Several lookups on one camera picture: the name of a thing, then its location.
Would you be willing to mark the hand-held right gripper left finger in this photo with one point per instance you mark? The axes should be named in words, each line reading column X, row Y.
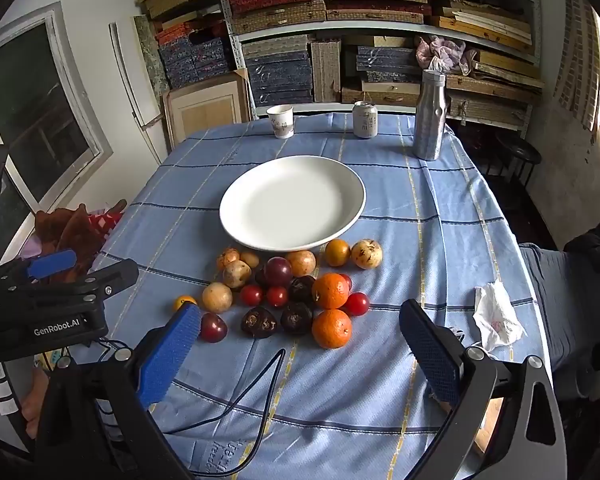
column 170, row 355

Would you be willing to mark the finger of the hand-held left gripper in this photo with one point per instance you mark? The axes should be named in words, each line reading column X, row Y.
column 52, row 262
column 110, row 277

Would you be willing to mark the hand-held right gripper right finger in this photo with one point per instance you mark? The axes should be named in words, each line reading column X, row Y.
column 432, row 355

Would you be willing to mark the dark red plum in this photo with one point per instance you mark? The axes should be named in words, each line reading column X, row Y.
column 279, row 270
column 213, row 327

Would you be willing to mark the green-yellow citrus fruit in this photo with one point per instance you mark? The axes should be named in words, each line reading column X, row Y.
column 183, row 301

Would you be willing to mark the large orange-tan fruit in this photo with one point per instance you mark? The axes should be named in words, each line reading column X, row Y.
column 217, row 296

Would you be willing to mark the red cherry tomato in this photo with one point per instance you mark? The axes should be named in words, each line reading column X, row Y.
column 347, row 281
column 277, row 296
column 357, row 304
column 251, row 294

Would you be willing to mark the dark purple water chestnut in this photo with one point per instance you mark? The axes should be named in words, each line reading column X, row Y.
column 296, row 318
column 301, row 289
column 259, row 322

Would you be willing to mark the orange mandarin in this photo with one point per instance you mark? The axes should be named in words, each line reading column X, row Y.
column 332, row 328
column 330, row 290

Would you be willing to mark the tan round fruit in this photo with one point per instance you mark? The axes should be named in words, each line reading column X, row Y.
column 366, row 253
column 236, row 274

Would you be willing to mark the orange-tan striped fruit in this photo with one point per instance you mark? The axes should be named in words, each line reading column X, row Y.
column 227, row 258

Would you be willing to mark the small brown-tan fruit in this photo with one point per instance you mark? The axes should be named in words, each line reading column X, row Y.
column 250, row 259

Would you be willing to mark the yellow-orange citrus fruit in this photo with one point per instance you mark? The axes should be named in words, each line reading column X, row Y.
column 337, row 252

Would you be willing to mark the glossy orange-brown round fruit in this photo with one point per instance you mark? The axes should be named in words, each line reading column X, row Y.
column 301, row 262

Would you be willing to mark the white plate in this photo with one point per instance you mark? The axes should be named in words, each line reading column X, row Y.
column 290, row 200

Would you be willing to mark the person's left forearm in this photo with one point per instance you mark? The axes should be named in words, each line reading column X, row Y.
column 35, row 405

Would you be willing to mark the brown and red cloth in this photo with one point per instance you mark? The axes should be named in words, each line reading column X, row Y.
column 75, row 230

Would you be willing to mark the crumpled white plastic bag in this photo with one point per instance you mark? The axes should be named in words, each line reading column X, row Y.
column 497, row 317

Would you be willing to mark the tan cardboard piece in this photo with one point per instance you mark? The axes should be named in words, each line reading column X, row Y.
column 487, row 425

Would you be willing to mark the grey blue cloth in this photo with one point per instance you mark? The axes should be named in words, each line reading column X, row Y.
column 550, row 290

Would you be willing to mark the white framed dark window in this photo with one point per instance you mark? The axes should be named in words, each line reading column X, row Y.
column 30, row 110

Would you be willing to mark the white wooden slat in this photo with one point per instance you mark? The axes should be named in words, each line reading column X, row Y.
column 125, row 75

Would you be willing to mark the black stool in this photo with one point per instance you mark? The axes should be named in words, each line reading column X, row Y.
column 517, row 147

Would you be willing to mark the white paper cup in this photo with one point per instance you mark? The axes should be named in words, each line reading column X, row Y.
column 280, row 122

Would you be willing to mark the silver metal bottle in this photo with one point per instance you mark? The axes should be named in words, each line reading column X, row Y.
column 430, row 120

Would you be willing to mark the white drink can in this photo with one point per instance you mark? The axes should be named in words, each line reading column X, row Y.
column 365, row 120

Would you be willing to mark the stack of blue patterned boxes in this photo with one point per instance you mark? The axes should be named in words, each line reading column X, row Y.
column 280, row 75

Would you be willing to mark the pink cloth bundle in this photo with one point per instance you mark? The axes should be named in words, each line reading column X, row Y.
column 440, row 52

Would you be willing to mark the stack of tan woven boxes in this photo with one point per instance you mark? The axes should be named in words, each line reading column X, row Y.
column 280, row 15

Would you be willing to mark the white metal shelf rack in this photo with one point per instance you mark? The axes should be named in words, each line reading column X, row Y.
column 330, row 27

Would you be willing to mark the wooden picture frame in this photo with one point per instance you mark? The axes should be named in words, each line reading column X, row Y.
column 205, row 110

